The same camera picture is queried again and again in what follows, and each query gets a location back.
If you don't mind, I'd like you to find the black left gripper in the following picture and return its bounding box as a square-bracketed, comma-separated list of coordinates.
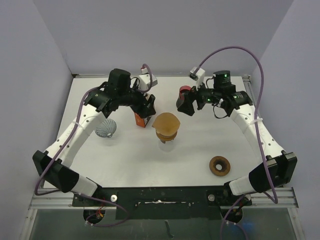
[117, 80, 155, 117]

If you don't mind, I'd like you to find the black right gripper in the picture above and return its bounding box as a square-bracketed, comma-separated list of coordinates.
[177, 77, 221, 116]

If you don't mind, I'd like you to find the orange coffee filter box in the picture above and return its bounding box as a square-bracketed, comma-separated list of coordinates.
[134, 113, 152, 128]

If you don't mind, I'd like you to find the grey swirled glass dripper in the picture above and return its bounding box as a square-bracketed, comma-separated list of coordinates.
[95, 118, 117, 138]

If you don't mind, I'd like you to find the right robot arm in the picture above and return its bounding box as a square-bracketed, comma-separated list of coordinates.
[177, 67, 298, 205]

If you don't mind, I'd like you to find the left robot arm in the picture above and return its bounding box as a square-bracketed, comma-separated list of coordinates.
[32, 63, 156, 206]

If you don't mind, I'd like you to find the clear glass carafe wooden collar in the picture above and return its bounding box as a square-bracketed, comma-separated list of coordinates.
[158, 140, 176, 152]

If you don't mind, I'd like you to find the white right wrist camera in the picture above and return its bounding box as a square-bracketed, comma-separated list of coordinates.
[188, 67, 206, 90]

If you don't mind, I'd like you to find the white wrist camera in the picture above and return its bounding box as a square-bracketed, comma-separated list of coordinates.
[188, 67, 206, 90]
[137, 63, 158, 93]

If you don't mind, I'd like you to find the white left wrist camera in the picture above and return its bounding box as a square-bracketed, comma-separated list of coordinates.
[137, 63, 158, 93]

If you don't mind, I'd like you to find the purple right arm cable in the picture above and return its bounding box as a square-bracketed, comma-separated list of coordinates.
[193, 46, 280, 240]

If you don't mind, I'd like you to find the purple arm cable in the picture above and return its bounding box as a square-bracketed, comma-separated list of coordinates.
[193, 46, 280, 240]
[33, 63, 153, 228]

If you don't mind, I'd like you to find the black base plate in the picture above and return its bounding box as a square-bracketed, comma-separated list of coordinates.
[72, 186, 252, 220]

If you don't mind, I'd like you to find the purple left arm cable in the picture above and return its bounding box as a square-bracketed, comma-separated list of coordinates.
[33, 63, 153, 228]

